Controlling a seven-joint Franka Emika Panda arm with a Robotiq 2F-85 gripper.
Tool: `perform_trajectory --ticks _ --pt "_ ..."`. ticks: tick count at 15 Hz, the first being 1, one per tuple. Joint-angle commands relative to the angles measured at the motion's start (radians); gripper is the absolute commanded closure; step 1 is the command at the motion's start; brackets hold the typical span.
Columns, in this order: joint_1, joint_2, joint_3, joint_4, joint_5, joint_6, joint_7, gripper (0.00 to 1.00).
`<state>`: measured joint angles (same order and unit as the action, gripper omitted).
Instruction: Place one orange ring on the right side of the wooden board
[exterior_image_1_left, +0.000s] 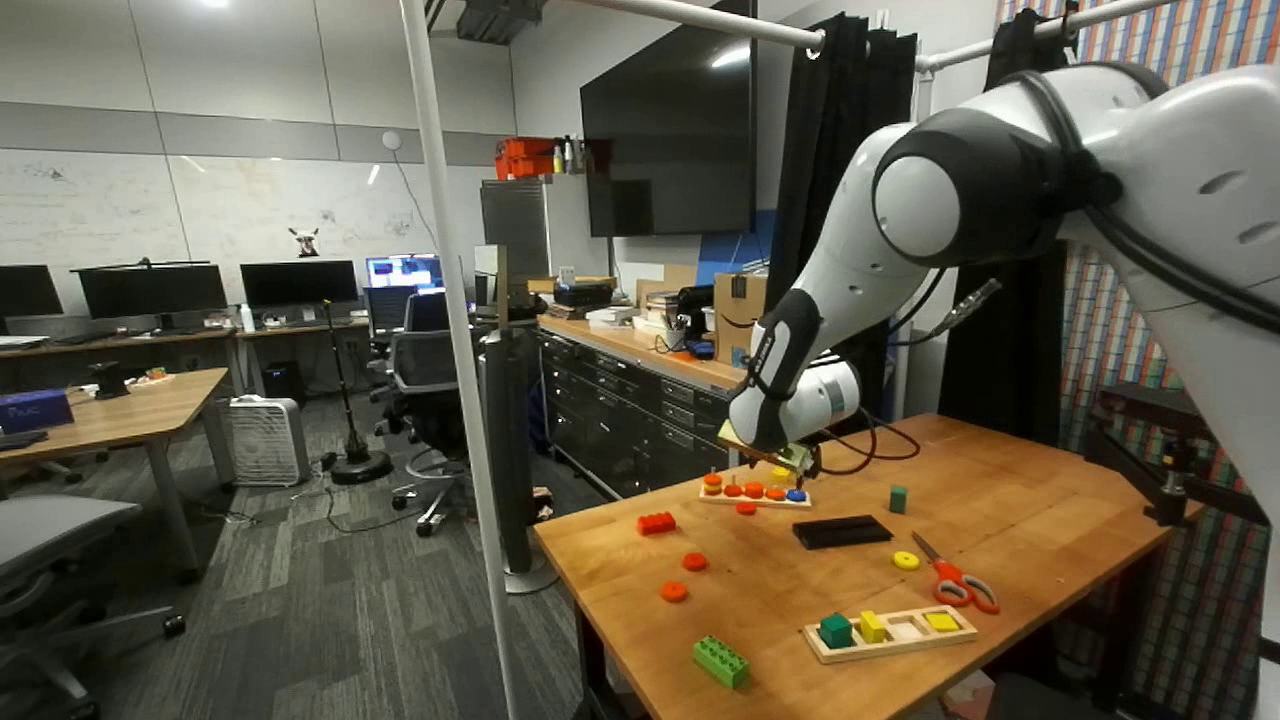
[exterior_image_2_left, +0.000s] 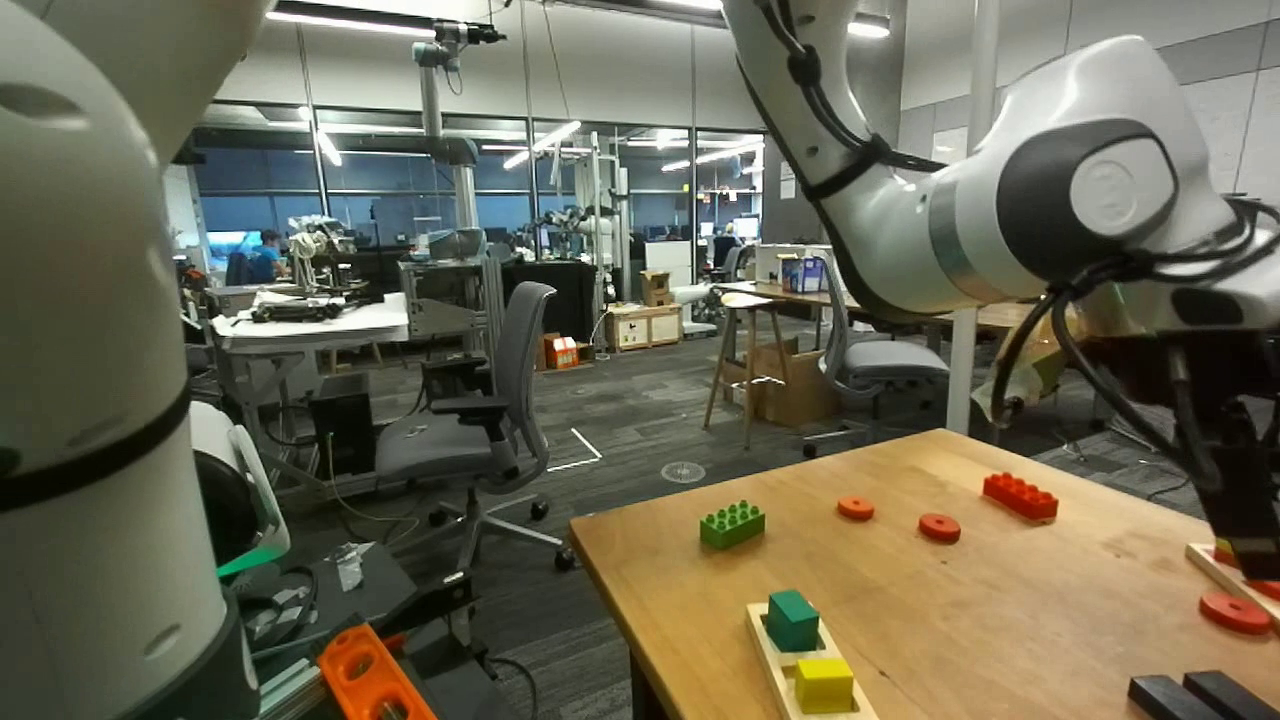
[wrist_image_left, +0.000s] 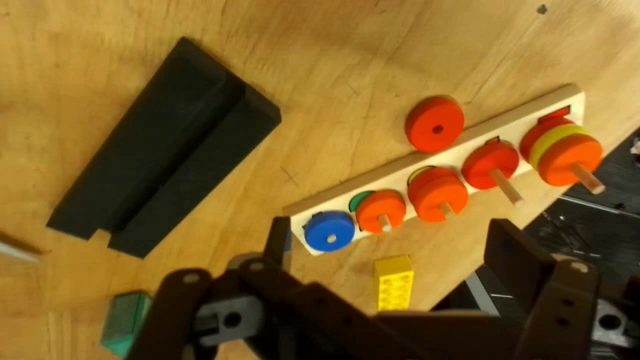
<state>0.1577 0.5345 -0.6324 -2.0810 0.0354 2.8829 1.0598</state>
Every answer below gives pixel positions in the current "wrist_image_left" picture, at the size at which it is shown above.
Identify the black flat block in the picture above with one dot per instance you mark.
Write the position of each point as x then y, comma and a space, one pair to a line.
167, 151

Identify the yellow toy brick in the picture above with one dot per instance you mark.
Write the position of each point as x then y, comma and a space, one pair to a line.
394, 283

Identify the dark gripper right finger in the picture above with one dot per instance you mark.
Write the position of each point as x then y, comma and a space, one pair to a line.
557, 300

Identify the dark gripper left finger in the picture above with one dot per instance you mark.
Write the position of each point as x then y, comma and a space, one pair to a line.
201, 312

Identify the small green block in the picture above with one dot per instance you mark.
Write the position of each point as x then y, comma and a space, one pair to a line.
124, 323

